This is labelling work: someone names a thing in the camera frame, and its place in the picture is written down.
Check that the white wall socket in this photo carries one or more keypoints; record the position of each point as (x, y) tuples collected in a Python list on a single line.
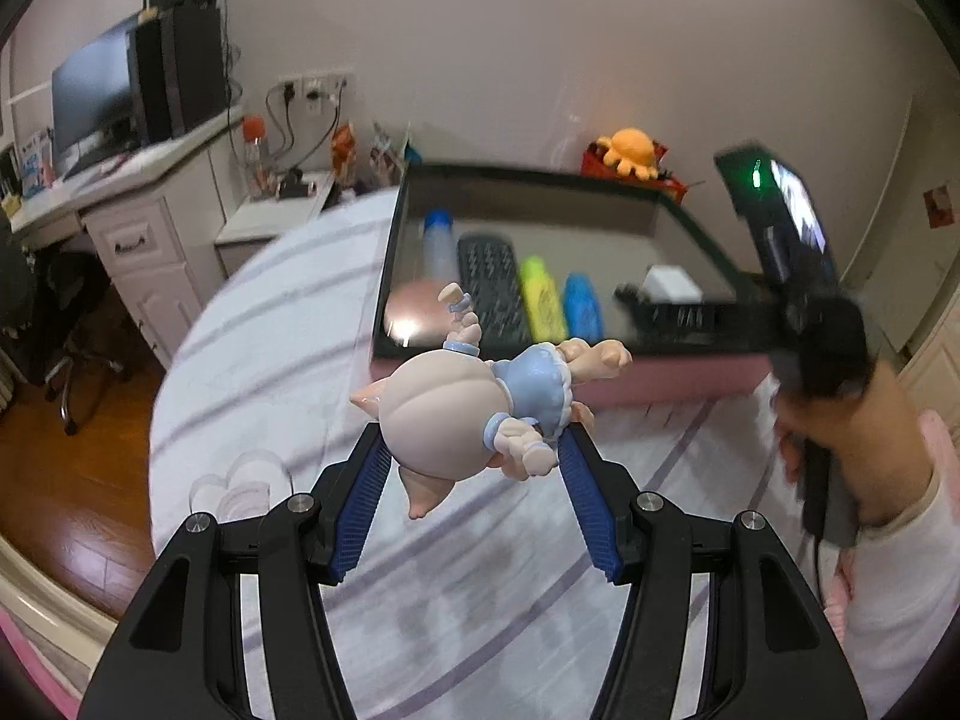
[(315, 86)]

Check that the black computer monitor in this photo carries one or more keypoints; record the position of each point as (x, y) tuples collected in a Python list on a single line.
[(94, 97)]

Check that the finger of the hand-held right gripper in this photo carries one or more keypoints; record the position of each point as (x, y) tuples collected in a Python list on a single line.
[(697, 319)]

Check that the white power bank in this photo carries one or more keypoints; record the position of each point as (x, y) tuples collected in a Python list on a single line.
[(671, 283)]

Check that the large pink box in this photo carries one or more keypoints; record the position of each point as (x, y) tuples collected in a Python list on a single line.
[(675, 379)]

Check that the black remote control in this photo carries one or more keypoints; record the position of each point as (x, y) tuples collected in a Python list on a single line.
[(491, 285)]

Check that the round pink tin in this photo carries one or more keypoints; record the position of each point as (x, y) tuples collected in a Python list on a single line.
[(412, 307)]

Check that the black office chair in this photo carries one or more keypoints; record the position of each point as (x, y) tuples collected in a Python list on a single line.
[(52, 330)]

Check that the teal snack bag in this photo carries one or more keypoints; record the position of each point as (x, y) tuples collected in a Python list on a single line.
[(411, 152)]

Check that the white bottle with blue cap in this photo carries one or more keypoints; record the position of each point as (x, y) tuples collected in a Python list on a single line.
[(440, 251)]

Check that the red wall sticker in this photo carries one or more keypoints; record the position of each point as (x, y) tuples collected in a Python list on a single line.
[(939, 208)]

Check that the person's right hand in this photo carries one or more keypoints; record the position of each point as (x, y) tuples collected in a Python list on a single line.
[(789, 442)]

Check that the small black device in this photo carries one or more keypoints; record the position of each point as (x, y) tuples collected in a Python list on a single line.
[(294, 186)]

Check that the orange snack bag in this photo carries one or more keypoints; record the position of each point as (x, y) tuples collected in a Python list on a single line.
[(343, 154)]

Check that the white bed frame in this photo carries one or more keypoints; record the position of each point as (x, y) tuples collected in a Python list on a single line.
[(45, 615)]

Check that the white nightstand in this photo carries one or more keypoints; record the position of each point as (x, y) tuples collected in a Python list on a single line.
[(262, 229)]

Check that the clear bottle with red cap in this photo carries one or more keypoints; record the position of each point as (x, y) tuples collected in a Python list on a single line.
[(255, 157)]

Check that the person's right forearm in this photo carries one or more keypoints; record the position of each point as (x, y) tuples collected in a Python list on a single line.
[(885, 450)]

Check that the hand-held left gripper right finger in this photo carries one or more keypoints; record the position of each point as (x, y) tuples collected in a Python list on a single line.
[(592, 510)]

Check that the yellow marker-shaped case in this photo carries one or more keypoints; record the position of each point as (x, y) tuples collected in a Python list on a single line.
[(544, 300)]

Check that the blue white carton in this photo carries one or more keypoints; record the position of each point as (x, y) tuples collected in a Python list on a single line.
[(36, 165)]

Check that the white desk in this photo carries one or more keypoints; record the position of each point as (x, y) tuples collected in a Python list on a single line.
[(150, 240)]

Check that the blue toy car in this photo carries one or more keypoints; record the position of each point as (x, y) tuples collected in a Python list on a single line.
[(583, 307)]

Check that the black computer tower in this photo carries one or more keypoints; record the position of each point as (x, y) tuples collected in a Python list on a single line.
[(184, 75)]

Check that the orange plush toy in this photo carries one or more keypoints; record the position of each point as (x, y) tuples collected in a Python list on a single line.
[(630, 150)]

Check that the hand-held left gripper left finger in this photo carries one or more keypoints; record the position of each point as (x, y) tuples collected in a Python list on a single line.
[(360, 510)]

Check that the clear plastic packet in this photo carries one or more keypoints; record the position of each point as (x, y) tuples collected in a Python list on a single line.
[(384, 154)]

